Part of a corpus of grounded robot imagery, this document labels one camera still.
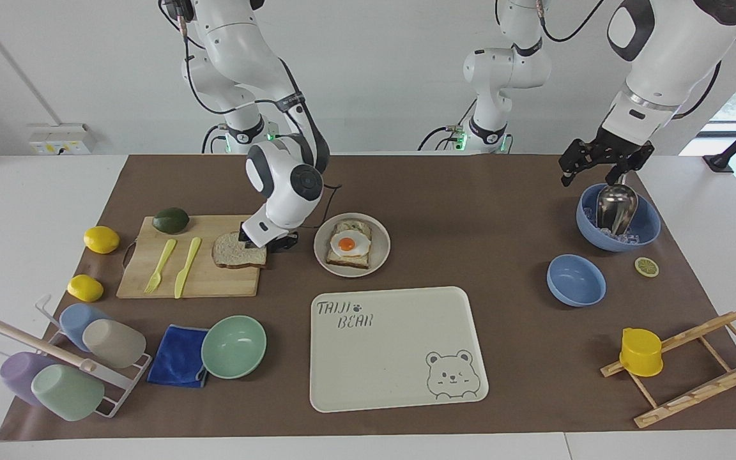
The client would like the blue cup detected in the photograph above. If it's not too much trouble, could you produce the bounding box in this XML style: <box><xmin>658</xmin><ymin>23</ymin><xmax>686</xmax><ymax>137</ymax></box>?
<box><xmin>59</xmin><ymin>303</ymin><xmax>111</xmax><ymax>353</ymax></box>

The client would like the wooden cutting board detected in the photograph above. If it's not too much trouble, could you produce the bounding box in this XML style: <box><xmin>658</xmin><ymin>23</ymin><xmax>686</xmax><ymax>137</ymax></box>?
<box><xmin>116</xmin><ymin>215</ymin><xmax>261</xmax><ymax>300</ymax></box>

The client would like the green avocado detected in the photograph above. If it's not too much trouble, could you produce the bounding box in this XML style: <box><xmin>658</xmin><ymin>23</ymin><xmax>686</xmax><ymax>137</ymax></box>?
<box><xmin>152</xmin><ymin>207</ymin><xmax>190</xmax><ymax>235</ymax></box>

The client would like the wooden folding rack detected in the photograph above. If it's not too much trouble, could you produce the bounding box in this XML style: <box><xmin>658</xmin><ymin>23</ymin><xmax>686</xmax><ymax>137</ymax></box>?
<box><xmin>601</xmin><ymin>300</ymin><xmax>736</xmax><ymax>429</ymax></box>

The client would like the metal scoop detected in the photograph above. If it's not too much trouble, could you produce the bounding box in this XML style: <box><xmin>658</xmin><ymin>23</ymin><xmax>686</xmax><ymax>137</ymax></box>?
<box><xmin>595</xmin><ymin>183</ymin><xmax>639</xmax><ymax>236</ymax></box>

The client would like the small yellow lemon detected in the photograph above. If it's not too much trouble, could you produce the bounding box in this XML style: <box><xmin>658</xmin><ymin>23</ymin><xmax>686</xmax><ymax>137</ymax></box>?
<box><xmin>66</xmin><ymin>274</ymin><xmax>105</xmax><ymax>303</ymax></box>

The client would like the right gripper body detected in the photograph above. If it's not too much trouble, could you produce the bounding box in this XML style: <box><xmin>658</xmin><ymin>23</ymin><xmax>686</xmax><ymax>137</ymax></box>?
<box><xmin>264</xmin><ymin>233</ymin><xmax>300</xmax><ymax>253</ymax></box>

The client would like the large blue bowl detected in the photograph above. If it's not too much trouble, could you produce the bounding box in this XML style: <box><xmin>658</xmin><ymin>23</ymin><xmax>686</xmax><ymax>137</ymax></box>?
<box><xmin>576</xmin><ymin>183</ymin><xmax>662</xmax><ymax>252</ymax></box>

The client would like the mint green cup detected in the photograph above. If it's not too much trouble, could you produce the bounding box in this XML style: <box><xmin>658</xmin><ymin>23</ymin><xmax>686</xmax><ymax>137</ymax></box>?
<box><xmin>31</xmin><ymin>364</ymin><xmax>107</xmax><ymax>422</ymax></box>

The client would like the purple cup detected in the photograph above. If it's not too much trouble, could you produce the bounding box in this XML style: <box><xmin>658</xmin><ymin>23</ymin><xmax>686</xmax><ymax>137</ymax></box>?
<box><xmin>0</xmin><ymin>351</ymin><xmax>57</xmax><ymax>408</ymax></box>

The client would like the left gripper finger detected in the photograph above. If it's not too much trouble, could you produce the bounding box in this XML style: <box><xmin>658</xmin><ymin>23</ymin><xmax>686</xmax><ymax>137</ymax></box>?
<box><xmin>604</xmin><ymin>160</ymin><xmax>638</xmax><ymax>187</ymax></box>
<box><xmin>558</xmin><ymin>139</ymin><xmax>602</xmax><ymax>188</ymax></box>

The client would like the large yellow lemon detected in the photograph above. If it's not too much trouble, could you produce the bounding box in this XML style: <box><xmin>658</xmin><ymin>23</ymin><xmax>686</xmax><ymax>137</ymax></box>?
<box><xmin>83</xmin><ymin>226</ymin><xmax>121</xmax><ymax>255</ymax></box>

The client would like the small blue bowl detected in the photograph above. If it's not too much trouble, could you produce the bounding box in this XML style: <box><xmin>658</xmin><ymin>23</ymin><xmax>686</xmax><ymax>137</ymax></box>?
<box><xmin>546</xmin><ymin>254</ymin><xmax>607</xmax><ymax>308</ymax></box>

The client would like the mint green bowl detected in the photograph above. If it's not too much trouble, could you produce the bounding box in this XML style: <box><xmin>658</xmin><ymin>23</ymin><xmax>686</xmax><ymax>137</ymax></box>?
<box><xmin>201</xmin><ymin>315</ymin><xmax>268</xmax><ymax>380</ymax></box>

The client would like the blue cloth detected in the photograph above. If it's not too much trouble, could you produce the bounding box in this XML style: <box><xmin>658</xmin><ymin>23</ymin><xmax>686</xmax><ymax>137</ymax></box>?
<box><xmin>146</xmin><ymin>324</ymin><xmax>211</xmax><ymax>389</ymax></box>

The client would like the black cable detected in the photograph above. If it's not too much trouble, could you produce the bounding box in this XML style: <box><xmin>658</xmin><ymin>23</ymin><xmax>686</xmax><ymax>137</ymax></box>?
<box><xmin>417</xmin><ymin>115</ymin><xmax>471</xmax><ymax>153</ymax></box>
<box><xmin>534</xmin><ymin>0</ymin><xmax>606</xmax><ymax>44</ymax></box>
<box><xmin>201</xmin><ymin>123</ymin><xmax>229</xmax><ymax>155</ymax></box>
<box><xmin>178</xmin><ymin>16</ymin><xmax>305</xmax><ymax>119</ymax></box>
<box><xmin>277</xmin><ymin>57</ymin><xmax>332</xmax><ymax>174</ymax></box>
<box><xmin>671</xmin><ymin>59</ymin><xmax>725</xmax><ymax>121</ymax></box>

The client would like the white wall socket box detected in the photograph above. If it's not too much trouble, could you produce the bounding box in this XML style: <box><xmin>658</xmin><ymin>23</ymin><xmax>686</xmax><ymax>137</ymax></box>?
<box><xmin>27</xmin><ymin>123</ymin><xmax>98</xmax><ymax>156</ymax></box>

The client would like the round beige plate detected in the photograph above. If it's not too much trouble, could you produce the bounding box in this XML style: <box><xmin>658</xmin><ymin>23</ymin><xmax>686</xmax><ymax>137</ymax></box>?
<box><xmin>313</xmin><ymin>212</ymin><xmax>392</xmax><ymax>279</ymax></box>

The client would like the yellow-green plastic knife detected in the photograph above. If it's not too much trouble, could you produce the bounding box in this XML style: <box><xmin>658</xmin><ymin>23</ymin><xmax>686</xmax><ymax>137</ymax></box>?
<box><xmin>174</xmin><ymin>236</ymin><xmax>203</xmax><ymax>300</ymax></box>

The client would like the white wire cup rack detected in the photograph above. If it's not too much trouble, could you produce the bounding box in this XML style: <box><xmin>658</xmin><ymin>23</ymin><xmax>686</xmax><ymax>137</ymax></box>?
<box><xmin>0</xmin><ymin>293</ymin><xmax>153</xmax><ymax>420</ymax></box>

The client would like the fried egg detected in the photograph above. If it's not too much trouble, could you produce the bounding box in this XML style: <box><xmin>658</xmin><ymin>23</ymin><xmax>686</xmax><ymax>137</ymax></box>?
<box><xmin>330</xmin><ymin>231</ymin><xmax>371</xmax><ymax>259</ymax></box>

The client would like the beige cup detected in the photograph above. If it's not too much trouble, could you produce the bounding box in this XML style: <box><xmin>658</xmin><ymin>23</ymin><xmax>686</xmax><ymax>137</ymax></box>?
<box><xmin>82</xmin><ymin>318</ymin><xmax>148</xmax><ymax>370</ymax></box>

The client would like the yellow-green plastic fork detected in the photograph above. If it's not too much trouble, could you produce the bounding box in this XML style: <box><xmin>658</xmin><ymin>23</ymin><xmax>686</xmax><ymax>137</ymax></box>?
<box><xmin>144</xmin><ymin>238</ymin><xmax>178</xmax><ymax>295</ymax></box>

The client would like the brown bread slice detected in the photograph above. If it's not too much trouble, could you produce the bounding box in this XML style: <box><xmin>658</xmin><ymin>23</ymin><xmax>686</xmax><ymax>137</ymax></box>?
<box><xmin>211</xmin><ymin>231</ymin><xmax>268</xmax><ymax>270</ymax></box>

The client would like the toast bread slice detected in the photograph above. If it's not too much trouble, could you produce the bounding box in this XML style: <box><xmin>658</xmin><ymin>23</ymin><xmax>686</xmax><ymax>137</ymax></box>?
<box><xmin>325</xmin><ymin>218</ymin><xmax>374</xmax><ymax>270</ymax></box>

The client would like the yellow cup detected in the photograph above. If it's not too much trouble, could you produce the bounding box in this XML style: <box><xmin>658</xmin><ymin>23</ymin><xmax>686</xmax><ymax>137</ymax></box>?
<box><xmin>618</xmin><ymin>327</ymin><xmax>664</xmax><ymax>378</ymax></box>

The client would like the cream tray with bear print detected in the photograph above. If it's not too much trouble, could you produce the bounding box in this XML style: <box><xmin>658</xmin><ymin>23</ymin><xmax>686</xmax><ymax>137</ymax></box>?
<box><xmin>309</xmin><ymin>286</ymin><xmax>489</xmax><ymax>414</ymax></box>

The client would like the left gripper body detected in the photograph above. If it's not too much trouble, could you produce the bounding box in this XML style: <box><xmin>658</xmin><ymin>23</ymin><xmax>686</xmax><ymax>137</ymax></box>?
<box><xmin>590</xmin><ymin>126</ymin><xmax>656</xmax><ymax>172</ymax></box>

